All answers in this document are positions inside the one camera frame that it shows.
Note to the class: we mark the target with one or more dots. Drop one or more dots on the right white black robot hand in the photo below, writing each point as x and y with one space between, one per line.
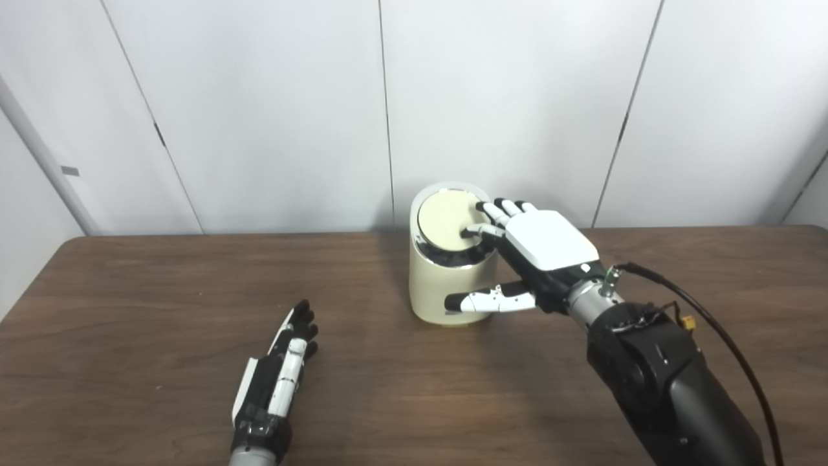
550 239

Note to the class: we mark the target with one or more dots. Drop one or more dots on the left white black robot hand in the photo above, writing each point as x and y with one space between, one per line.
265 395

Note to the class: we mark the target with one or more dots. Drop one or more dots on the cream-colored lidded bin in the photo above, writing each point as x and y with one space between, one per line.
440 278

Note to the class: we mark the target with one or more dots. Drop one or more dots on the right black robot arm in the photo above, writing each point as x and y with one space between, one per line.
673 395

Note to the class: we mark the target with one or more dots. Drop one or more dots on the black wall panel clip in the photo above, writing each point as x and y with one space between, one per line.
159 134
624 127

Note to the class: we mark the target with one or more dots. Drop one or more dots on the small grey wall tag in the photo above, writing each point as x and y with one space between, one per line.
70 171

